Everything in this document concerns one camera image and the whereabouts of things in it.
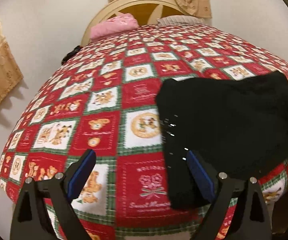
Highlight black pants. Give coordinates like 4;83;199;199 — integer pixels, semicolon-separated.
155;72;288;209

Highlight red patchwork bedspread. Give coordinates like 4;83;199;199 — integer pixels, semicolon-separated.
0;24;288;239

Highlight black item at bed edge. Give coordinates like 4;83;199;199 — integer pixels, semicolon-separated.
61;46;83;65

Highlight striped grey pillow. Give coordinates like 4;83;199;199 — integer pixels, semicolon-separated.
157;15;206;27

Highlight cream wooden headboard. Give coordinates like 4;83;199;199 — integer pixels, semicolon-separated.
81;0;187;46

